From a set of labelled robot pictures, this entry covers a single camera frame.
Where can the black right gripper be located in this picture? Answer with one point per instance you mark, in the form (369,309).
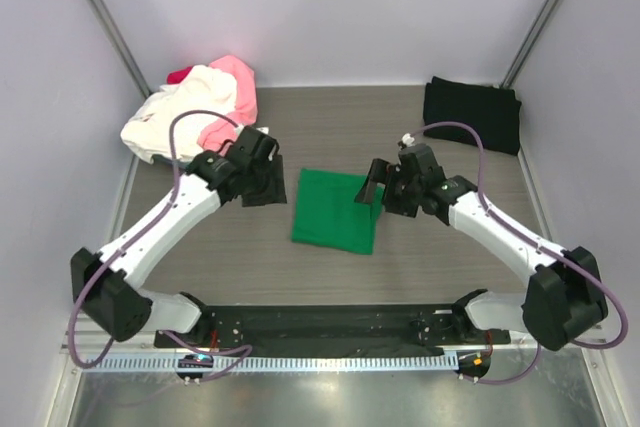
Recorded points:
(378,173)

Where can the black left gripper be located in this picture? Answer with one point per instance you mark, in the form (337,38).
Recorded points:
(275,192)

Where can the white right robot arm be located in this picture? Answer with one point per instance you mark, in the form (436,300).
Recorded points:
(560,301)

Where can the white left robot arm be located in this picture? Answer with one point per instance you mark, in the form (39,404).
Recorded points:
(109,283)

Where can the pink t-shirt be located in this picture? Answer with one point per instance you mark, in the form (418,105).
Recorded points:
(242,101)

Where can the folded black t-shirt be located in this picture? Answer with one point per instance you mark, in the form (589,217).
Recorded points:
(492,112)

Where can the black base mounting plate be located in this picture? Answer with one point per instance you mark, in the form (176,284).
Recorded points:
(411,324)

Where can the white t-shirt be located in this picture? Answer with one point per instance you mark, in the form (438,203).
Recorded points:
(204,90)

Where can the red t-shirt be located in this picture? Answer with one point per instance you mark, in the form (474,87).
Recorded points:
(177,77)

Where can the slotted cable duct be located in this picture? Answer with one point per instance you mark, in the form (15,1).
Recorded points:
(183,362)

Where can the aluminium frame post left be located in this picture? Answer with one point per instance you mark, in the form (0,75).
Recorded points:
(113,33)

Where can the aluminium frame post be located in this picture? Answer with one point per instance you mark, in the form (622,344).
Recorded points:
(113,33)
(533,35)

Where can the aluminium frame post right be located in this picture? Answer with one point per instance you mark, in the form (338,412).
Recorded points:
(533,35)

